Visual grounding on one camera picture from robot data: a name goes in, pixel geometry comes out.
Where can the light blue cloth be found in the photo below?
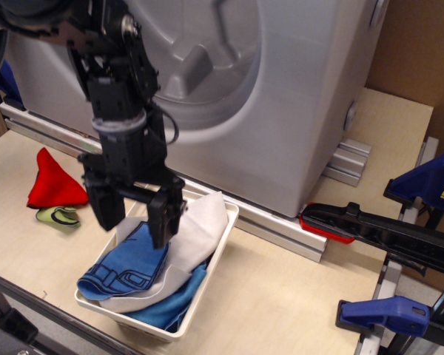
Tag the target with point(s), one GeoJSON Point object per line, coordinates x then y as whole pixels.
{"type": "Point", "coordinates": [169, 313]}

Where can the blue Irwin clamp upper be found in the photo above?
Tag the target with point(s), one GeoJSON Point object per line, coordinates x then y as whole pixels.
{"type": "Point", "coordinates": [425, 181]}

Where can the aluminium extrusion rail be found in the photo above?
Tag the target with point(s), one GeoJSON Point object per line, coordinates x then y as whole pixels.
{"type": "Point", "coordinates": [282, 231]}

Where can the blue clamp far left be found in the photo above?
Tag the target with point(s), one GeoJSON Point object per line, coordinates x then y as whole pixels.
{"type": "Point", "coordinates": [8, 84]}

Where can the yellow-green small cloth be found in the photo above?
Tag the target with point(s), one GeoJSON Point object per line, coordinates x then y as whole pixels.
{"type": "Point", "coordinates": [59, 215]}

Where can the black red bar clamp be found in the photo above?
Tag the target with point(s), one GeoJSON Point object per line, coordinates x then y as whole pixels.
{"type": "Point", "coordinates": [409, 244]}

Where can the red cloth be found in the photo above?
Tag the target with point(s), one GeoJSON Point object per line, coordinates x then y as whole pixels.
{"type": "Point", "coordinates": [53, 186]}

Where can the white felt cloth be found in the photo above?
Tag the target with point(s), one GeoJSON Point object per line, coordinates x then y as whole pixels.
{"type": "Point", "coordinates": [201, 228]}

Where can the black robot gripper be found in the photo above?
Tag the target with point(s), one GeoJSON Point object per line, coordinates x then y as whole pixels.
{"type": "Point", "coordinates": [133, 151]}

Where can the dark blue jeans cloth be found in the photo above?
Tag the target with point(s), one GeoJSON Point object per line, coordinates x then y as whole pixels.
{"type": "Point", "coordinates": [132, 266]}

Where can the blue clamp lower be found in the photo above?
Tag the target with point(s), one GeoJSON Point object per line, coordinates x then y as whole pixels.
{"type": "Point", "coordinates": [398, 314]}

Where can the white plastic laundry basket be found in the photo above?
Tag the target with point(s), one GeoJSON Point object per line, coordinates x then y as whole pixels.
{"type": "Point", "coordinates": [122, 230]}

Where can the short aluminium extrusion block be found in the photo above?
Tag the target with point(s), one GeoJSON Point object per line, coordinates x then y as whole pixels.
{"type": "Point", "coordinates": [348, 162]}

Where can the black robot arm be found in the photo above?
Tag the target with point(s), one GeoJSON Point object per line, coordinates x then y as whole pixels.
{"type": "Point", "coordinates": [105, 47]}

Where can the grey toy washing machine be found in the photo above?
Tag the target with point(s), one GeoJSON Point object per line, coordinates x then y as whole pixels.
{"type": "Point", "coordinates": [258, 93]}

